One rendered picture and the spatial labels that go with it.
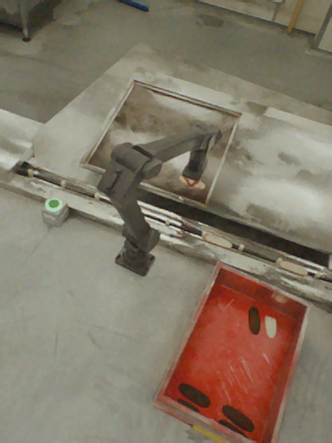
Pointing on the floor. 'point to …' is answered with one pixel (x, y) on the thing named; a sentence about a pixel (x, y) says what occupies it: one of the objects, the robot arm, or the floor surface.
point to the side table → (111, 337)
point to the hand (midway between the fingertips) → (192, 181)
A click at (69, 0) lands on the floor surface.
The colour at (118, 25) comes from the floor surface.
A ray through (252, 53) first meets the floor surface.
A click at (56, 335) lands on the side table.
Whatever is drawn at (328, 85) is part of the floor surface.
